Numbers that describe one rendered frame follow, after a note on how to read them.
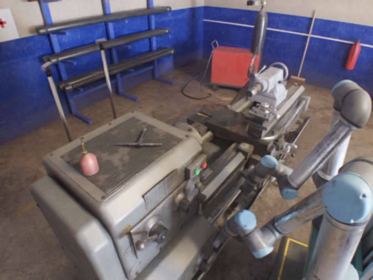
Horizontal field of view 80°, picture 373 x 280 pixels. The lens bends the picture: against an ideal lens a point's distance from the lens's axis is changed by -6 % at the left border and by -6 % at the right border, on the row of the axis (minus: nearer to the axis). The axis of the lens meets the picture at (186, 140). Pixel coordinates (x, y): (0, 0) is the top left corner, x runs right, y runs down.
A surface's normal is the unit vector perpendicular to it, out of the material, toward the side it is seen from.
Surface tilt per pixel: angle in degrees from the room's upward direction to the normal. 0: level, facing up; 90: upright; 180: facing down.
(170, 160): 45
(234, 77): 90
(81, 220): 0
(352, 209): 83
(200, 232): 32
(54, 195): 0
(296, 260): 0
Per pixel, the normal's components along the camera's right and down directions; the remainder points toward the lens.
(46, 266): 0.00, -0.81
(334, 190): -0.80, 0.24
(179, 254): 0.42, -0.50
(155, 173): 0.56, -0.32
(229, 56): -0.31, 0.55
